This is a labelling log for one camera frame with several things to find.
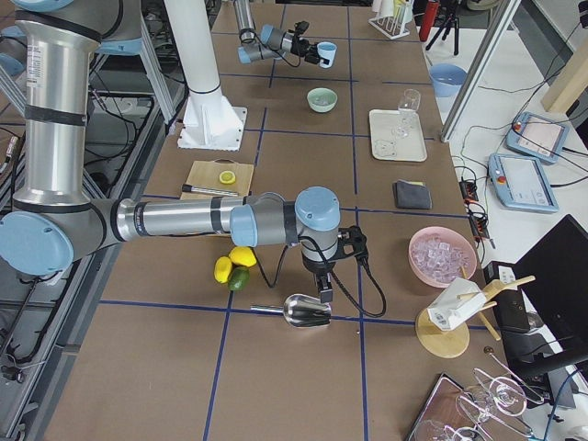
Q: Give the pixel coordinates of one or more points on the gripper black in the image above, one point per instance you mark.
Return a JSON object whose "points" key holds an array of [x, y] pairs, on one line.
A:
{"points": [[315, 265], [302, 46]]}

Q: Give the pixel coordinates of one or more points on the light blue plastic cup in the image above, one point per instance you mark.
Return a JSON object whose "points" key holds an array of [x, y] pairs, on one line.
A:
{"points": [[327, 50]]}

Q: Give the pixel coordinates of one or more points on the light green bowl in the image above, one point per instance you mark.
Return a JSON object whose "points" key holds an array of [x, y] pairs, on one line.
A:
{"points": [[322, 99]]}

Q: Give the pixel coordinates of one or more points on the metal ice scoop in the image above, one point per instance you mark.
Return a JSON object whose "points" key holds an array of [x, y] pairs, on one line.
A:
{"points": [[301, 311]]}

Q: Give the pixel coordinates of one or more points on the pink bowl of ice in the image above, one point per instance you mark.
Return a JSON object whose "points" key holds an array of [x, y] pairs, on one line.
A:
{"points": [[438, 255]]}

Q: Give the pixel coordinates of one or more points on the blue bowl with fork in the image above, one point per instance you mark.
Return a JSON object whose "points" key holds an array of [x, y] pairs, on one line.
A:
{"points": [[447, 79]]}

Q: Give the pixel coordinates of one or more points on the green lime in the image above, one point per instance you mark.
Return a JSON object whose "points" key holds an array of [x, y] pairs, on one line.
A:
{"points": [[238, 278]]}

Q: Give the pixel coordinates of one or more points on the whole yellow lemon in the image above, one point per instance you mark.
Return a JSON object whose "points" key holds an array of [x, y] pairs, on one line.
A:
{"points": [[243, 256]]}

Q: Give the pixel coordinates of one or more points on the clear wine glass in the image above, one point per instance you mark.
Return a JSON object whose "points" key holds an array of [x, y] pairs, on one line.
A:
{"points": [[405, 118]]}

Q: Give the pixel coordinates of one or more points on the cream bear serving tray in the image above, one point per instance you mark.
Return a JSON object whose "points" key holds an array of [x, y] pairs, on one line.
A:
{"points": [[383, 145]]}

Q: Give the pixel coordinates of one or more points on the white paper carton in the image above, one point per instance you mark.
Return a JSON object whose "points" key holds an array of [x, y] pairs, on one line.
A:
{"points": [[457, 303]]}

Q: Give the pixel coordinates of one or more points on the folded grey cloth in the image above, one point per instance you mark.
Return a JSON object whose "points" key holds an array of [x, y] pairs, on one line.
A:
{"points": [[410, 195]]}

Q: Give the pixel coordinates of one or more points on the round wooden stand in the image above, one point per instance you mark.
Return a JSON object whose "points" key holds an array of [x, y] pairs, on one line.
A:
{"points": [[454, 343]]}

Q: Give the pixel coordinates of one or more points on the black tripod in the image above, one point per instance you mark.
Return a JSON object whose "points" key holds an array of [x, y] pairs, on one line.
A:
{"points": [[450, 23]]}

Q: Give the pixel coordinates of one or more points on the lemon half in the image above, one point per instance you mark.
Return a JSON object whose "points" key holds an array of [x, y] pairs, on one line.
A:
{"points": [[227, 177]]}

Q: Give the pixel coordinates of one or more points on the wooden cutting board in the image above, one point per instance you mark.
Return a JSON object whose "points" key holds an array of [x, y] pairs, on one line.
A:
{"points": [[207, 179]]}

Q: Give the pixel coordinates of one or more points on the metal cylinder tool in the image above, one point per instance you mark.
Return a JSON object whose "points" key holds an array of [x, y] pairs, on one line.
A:
{"points": [[187, 188]]}

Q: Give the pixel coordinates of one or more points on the hanging wine glasses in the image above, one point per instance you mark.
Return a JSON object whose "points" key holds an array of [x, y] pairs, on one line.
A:
{"points": [[489, 409]]}

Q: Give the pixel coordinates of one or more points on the blue teach pendant tablet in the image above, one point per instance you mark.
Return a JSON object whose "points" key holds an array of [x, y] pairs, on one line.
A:
{"points": [[537, 136]]}

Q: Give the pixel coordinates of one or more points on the white wire cup rack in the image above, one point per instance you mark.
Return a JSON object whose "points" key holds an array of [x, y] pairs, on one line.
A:
{"points": [[392, 17]]}

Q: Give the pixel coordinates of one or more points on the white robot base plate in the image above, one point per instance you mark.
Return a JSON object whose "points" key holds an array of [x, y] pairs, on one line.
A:
{"points": [[212, 123]]}

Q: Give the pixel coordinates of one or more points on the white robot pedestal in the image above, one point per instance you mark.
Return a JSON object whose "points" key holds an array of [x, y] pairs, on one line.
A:
{"points": [[190, 26]]}

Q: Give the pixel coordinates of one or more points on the aluminium frame post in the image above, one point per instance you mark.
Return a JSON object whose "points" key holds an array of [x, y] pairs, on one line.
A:
{"points": [[500, 22]]}

